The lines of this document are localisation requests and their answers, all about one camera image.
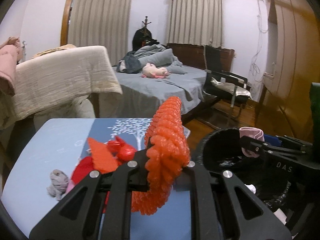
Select pink sock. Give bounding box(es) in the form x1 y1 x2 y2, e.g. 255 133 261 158
239 127 265 158

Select grey sock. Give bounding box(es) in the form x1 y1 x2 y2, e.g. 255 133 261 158
47 169 69 201

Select orange textured mat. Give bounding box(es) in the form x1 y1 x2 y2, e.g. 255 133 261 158
87 138 118 169

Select red plastic bag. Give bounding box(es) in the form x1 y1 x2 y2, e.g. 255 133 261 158
107 135 137 163

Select orange spiky silicone mat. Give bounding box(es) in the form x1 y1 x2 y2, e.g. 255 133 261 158
131 96 190 215

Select red cloth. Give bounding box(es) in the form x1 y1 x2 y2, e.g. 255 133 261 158
71 156 117 185

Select black lined trash bin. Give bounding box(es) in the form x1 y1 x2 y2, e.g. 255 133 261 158
193 128 292 211

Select black office chair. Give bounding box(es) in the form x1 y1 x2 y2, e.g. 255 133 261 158
203 46 252 125

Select silver chair cushion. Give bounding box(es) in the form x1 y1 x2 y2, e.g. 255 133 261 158
210 77 252 99

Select wooden wardrobe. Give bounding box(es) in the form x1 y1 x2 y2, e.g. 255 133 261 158
255 0 319 142

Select wooden headboard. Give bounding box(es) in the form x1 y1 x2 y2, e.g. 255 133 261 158
167 43 235 72

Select bed with grey sheet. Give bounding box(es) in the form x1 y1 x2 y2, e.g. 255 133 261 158
114 66 206 118

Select beige quilt on rack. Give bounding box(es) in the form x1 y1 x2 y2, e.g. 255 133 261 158
1 46 123 129

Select grey crumpled duvet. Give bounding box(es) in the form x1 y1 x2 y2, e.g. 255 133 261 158
133 44 187 74

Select pink plush toy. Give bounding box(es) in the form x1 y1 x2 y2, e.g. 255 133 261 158
142 63 170 79

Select right beige curtain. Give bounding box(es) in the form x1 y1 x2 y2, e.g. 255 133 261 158
167 0 223 48

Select beige curtain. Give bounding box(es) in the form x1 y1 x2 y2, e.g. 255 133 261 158
67 0 132 65
167 0 223 48

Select dark grey clothes pile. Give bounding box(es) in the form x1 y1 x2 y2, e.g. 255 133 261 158
117 51 142 74

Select coat stand with black coat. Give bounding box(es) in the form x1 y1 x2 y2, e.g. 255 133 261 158
132 16 159 51

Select pink jacket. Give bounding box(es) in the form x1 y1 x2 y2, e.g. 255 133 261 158
0 36 22 96

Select left beige curtain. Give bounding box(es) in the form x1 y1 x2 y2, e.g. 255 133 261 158
67 0 132 65

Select pink paper tag with string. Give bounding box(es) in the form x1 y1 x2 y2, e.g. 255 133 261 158
66 180 75 194

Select hanging wall cables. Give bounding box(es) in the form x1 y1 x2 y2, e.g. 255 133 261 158
248 0 270 98

